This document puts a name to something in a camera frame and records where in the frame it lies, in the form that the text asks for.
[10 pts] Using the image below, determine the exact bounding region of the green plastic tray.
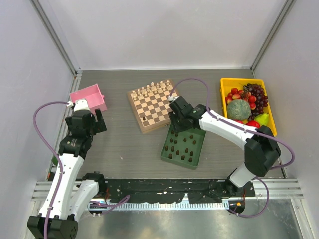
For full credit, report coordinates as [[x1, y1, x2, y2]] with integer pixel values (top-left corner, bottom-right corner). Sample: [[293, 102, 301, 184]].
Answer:
[[160, 125, 206, 170]]

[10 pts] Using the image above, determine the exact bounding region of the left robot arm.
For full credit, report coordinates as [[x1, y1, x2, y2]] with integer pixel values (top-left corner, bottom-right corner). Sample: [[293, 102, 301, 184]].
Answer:
[[27, 109, 107, 239]]

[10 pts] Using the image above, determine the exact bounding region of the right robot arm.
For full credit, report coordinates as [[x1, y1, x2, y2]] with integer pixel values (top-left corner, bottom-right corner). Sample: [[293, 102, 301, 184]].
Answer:
[[168, 96, 281, 197]]

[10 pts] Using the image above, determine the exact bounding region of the light chess pieces row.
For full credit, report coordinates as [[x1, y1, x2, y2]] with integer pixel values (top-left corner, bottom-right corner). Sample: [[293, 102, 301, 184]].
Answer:
[[128, 79, 174, 101]]

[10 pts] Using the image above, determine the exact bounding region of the pink plastic box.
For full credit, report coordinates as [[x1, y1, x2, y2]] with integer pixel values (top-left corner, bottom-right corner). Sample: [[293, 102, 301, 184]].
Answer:
[[69, 84, 107, 113]]

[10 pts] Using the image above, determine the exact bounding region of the wooden chessboard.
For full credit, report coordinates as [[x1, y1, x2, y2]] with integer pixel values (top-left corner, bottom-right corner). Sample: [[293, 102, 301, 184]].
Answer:
[[127, 89, 179, 133]]

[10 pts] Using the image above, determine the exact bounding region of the green melon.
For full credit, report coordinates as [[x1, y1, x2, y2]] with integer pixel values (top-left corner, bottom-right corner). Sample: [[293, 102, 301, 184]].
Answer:
[[226, 99, 251, 121]]

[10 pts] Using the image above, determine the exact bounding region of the red cherries cluster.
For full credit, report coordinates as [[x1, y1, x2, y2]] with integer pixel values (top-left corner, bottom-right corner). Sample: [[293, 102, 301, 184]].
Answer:
[[225, 87, 257, 110]]

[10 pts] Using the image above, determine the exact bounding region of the red apple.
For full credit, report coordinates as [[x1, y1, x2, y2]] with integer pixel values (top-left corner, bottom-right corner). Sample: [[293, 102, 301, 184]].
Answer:
[[246, 120, 261, 129]]

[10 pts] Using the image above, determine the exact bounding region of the purple grape bunch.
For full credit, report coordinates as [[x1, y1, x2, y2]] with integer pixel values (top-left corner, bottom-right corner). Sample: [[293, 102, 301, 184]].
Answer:
[[241, 83, 269, 121]]

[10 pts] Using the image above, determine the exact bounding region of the green pear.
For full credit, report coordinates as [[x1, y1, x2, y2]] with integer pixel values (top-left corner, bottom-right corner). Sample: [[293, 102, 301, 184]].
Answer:
[[254, 113, 270, 126]]

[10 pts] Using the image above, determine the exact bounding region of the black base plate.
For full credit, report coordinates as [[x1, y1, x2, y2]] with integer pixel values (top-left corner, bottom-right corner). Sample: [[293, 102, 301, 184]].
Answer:
[[105, 179, 255, 204]]

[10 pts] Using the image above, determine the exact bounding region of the aluminium frame rail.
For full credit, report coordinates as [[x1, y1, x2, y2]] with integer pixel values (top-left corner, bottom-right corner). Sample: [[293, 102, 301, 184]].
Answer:
[[31, 178, 305, 212]]

